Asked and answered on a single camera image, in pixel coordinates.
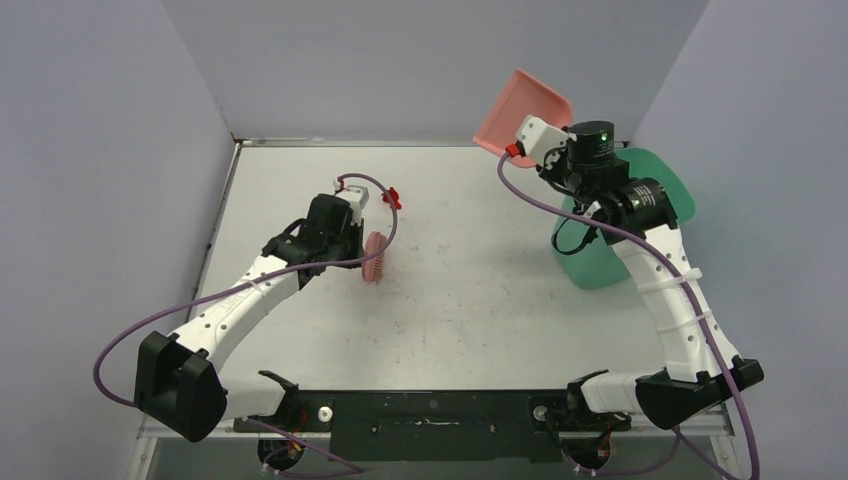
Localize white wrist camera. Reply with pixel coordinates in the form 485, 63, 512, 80
334, 180, 370, 226
505, 115, 576, 168

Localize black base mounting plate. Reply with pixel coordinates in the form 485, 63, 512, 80
234, 390, 632, 463

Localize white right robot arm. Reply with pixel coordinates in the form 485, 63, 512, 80
518, 118, 764, 430

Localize pink hand brush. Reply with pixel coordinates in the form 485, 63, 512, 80
361, 231, 387, 283

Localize pink plastic dustpan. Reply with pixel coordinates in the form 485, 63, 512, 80
473, 69, 574, 156

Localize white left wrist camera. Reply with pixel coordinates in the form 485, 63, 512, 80
334, 180, 370, 226

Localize red paper scrap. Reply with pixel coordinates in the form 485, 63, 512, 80
381, 187, 402, 210

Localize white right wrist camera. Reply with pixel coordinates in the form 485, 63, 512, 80
505, 115, 576, 168

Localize green plastic waste bin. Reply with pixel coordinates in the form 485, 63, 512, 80
551, 147, 696, 290

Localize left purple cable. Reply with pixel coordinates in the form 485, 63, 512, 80
92, 172, 400, 478

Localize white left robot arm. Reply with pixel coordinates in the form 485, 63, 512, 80
134, 186, 369, 442

